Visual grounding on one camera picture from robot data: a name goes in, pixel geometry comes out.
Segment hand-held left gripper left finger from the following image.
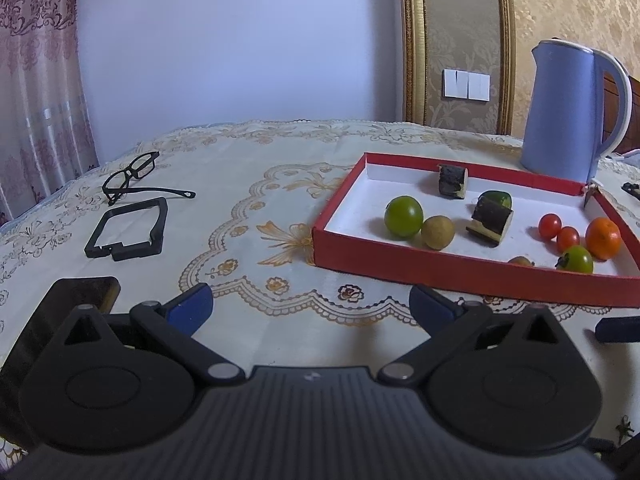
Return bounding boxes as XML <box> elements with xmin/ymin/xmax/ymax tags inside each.
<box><xmin>61</xmin><ymin>283</ymin><xmax>246</xmax><ymax>386</ymax></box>

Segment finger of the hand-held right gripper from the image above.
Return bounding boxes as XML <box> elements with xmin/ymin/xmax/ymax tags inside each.
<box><xmin>595</xmin><ymin>316</ymin><xmax>640</xmax><ymax>344</ymax></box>

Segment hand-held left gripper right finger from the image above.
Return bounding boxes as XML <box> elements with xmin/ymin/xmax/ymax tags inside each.
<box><xmin>377</xmin><ymin>284</ymin><xmax>565</xmax><ymax>386</ymax></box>

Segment brown kiwi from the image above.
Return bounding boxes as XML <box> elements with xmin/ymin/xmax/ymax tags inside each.
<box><xmin>421</xmin><ymin>215</ymin><xmax>456</xmax><ymax>251</ymax></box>

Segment green tomato with calyx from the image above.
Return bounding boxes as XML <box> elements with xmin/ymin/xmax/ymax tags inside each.
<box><xmin>556</xmin><ymin>245</ymin><xmax>595</xmax><ymax>275</ymax></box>

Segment orange tangerine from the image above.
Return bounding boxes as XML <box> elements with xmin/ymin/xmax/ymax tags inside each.
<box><xmin>585</xmin><ymin>217</ymin><xmax>623</xmax><ymax>261</ymax></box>

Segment red cardboard box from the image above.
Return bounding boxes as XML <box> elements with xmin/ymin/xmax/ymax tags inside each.
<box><xmin>312</xmin><ymin>152</ymin><xmax>640</xmax><ymax>309</ymax></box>

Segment round green fruit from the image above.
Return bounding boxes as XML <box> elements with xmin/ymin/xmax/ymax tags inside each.
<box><xmin>384</xmin><ymin>196</ymin><xmax>425</xmax><ymax>240</ymax></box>

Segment red cherry tomato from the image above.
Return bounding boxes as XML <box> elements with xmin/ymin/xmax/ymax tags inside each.
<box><xmin>538</xmin><ymin>213</ymin><xmax>563</xmax><ymax>240</ymax></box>
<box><xmin>556</xmin><ymin>226</ymin><xmax>581</xmax><ymax>254</ymax></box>

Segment large eggplant piece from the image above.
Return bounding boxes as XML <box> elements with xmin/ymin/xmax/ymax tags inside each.
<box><xmin>466</xmin><ymin>196</ymin><xmax>515</xmax><ymax>248</ymax></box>

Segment small eggplant piece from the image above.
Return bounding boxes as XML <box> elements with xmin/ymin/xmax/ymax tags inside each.
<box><xmin>438</xmin><ymin>164</ymin><xmax>470</xmax><ymax>200</ymax></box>

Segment embroidered cream tablecloth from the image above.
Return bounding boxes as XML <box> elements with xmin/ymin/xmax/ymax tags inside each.
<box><xmin>0</xmin><ymin>120</ymin><xmax>640</xmax><ymax>480</ymax></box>

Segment black eyeglasses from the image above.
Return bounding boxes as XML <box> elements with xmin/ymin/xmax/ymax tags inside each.
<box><xmin>102</xmin><ymin>151</ymin><xmax>196</xmax><ymax>206</ymax></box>

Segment blue electric kettle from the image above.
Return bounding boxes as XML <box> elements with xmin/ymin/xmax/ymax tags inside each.
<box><xmin>520</xmin><ymin>38</ymin><xmax>634</xmax><ymax>184</ymax></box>

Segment floral patterned curtain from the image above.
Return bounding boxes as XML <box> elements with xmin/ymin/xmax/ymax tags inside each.
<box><xmin>0</xmin><ymin>0</ymin><xmax>99</xmax><ymax>222</ymax></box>

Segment black square plastic frame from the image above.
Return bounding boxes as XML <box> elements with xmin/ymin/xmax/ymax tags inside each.
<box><xmin>84</xmin><ymin>197</ymin><xmax>169</xmax><ymax>262</ymax></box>

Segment white wall switch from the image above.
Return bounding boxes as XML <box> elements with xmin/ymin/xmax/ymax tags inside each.
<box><xmin>442</xmin><ymin>68</ymin><xmax>491</xmax><ymax>102</ymax></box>

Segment gold framed wall panel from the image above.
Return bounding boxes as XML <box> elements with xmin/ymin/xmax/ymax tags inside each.
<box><xmin>398</xmin><ymin>0</ymin><xmax>516</xmax><ymax>136</ymax></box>

